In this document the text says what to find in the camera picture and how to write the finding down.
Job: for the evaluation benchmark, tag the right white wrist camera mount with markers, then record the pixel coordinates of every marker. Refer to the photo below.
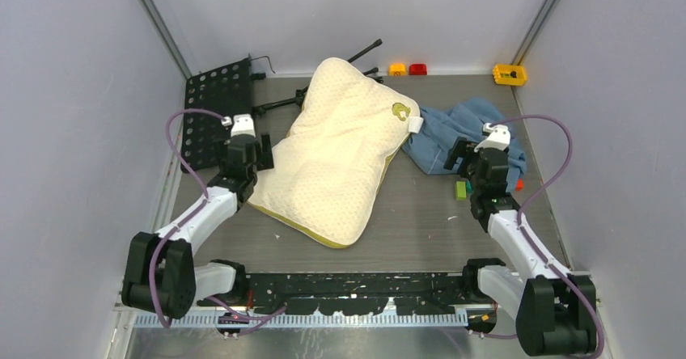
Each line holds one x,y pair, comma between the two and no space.
496,137

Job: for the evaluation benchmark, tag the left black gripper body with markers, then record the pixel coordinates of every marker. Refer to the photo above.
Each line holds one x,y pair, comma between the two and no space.
255,166

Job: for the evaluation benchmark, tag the black folding tripod stand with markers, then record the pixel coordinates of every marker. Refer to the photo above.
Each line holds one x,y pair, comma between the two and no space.
300,94

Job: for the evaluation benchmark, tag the blue pillowcase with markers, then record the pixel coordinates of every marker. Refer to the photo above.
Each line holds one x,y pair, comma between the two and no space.
441,128

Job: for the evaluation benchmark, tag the black perforated music stand tray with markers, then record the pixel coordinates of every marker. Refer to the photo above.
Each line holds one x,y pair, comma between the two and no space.
227,91

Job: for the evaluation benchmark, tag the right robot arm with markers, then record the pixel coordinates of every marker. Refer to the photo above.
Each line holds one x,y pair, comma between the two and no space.
553,308

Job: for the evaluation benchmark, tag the lime green block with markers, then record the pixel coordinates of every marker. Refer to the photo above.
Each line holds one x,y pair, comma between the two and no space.
461,192

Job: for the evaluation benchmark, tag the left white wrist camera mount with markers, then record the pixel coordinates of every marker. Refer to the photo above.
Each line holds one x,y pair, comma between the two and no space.
241,124

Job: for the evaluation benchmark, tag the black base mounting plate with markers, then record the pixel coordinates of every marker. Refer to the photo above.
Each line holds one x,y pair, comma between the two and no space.
412,293

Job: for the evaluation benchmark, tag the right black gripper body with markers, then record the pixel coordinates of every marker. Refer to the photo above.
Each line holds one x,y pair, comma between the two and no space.
476,187

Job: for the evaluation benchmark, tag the orange yellow toy brick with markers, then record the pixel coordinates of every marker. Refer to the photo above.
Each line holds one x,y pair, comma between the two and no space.
397,69

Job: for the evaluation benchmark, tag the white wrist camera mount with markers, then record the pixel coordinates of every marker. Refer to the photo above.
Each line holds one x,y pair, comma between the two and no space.
496,137
241,124

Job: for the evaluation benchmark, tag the red toy brick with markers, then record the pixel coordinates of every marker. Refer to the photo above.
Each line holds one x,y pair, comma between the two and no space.
418,69

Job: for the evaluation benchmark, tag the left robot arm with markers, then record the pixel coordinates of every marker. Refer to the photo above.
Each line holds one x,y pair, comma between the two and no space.
160,274

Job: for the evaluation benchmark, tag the white pillow with yellow band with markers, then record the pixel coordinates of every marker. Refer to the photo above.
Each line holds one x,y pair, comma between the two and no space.
328,169

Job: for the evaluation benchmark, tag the aluminium rail frame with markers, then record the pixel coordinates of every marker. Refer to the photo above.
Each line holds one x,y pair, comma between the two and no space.
217,330

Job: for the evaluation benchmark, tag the yellow toy block with knob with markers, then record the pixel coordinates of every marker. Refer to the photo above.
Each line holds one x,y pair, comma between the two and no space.
509,75

